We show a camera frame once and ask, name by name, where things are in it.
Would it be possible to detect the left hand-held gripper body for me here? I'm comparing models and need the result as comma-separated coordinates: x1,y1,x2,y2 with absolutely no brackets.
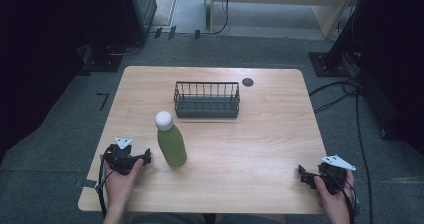
103,136,141,176

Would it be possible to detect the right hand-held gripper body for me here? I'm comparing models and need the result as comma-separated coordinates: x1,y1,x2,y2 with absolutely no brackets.
317,154,357,196

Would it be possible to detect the green bottle with white cap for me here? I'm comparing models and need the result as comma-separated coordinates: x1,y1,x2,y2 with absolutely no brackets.
154,110,188,168

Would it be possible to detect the person's right hand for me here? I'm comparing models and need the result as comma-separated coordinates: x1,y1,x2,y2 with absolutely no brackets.
313,169,356,219

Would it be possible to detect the person's left hand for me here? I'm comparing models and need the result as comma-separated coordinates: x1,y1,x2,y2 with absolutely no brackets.
100,154,145,211

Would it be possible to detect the grey tape patch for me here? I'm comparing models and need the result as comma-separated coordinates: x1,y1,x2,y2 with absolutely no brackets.
74,178,98,189

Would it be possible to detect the black stand with flat base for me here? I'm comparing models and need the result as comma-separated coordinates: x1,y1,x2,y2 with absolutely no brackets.
77,44,124,77

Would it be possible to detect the black stand with square base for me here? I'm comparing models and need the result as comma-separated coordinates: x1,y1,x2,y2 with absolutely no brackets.
307,0,384,78

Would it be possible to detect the black curtain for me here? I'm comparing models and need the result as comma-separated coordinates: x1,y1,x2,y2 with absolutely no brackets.
0,0,121,165

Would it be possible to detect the dark equipment cabinet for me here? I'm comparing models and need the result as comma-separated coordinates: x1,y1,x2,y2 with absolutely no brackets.
114,0,158,48

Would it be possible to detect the right hand-held gripper cable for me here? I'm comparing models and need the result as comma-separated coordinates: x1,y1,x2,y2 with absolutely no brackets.
324,168,359,224

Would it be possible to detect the hand-held gripper cable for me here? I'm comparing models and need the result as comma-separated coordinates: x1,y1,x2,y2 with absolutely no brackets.
95,154,114,219
324,168,359,224

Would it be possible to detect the long black floor cable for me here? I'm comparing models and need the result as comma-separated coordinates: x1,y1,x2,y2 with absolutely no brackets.
354,89,374,224

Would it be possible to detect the left hand-held gripper cable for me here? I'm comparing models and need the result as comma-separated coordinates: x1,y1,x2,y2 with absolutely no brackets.
95,154,114,219

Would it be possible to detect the black wire basket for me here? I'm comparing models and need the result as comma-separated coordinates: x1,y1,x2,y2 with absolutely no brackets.
173,80,241,120

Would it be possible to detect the looped black floor cable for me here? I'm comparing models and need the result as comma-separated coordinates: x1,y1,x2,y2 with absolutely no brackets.
308,77,364,115

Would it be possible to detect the grey floor cable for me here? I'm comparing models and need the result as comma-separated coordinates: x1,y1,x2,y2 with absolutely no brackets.
106,41,145,57

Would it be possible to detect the thin black hanging cable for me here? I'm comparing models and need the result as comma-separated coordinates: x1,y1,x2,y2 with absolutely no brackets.
199,0,232,37

